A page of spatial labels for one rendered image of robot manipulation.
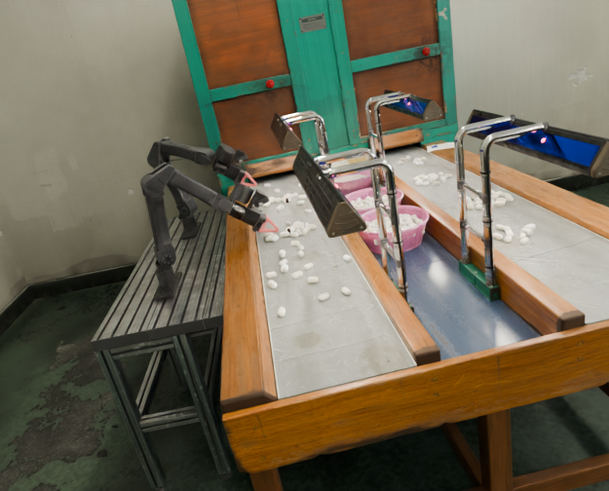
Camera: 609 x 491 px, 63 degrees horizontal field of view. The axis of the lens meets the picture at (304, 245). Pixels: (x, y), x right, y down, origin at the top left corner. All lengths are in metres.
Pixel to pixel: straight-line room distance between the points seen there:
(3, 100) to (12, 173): 0.49
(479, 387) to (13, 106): 3.40
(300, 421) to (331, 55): 2.02
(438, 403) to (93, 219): 3.14
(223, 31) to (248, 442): 2.04
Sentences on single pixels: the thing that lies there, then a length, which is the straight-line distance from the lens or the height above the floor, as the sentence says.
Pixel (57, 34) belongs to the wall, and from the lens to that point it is 3.72.
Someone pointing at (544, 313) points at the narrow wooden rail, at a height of 0.74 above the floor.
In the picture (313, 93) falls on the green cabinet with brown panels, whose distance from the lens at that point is 2.70.
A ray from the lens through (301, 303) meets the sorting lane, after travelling 1.39.
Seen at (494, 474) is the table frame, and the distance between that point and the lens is 1.44.
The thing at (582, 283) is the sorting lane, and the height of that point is 0.74.
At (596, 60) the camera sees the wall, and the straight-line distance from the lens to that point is 4.18.
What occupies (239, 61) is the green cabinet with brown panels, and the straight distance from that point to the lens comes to 2.66.
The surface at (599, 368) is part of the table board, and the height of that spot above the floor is 0.63.
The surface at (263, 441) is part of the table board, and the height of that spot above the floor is 0.66.
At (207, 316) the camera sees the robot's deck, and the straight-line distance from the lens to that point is 1.61.
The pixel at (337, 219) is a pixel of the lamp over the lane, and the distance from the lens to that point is 0.97.
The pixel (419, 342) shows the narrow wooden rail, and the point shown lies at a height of 0.76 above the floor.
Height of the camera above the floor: 1.41
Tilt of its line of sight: 22 degrees down
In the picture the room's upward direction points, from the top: 11 degrees counter-clockwise
